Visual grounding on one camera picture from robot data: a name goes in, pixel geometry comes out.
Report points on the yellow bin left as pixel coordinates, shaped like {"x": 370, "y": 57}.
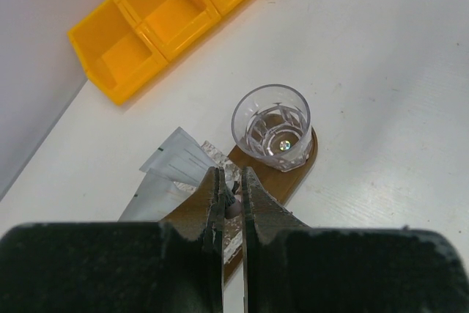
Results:
{"x": 116, "y": 55}

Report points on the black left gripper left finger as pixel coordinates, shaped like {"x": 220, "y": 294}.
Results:
{"x": 172, "y": 265}

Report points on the clear plastic cup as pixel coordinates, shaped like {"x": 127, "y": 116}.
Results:
{"x": 272, "y": 124}

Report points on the clear acrylic toothbrush holder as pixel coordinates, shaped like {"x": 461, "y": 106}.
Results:
{"x": 227, "y": 181}

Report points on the yellow bin middle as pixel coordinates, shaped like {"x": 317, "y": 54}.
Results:
{"x": 170, "y": 25}

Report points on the pink toothbrush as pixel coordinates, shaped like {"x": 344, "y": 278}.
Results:
{"x": 233, "y": 205}

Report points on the brown oval wooden tray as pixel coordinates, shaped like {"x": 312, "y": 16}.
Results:
{"x": 280, "y": 185}

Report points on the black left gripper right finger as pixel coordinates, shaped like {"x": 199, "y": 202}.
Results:
{"x": 292, "y": 267}

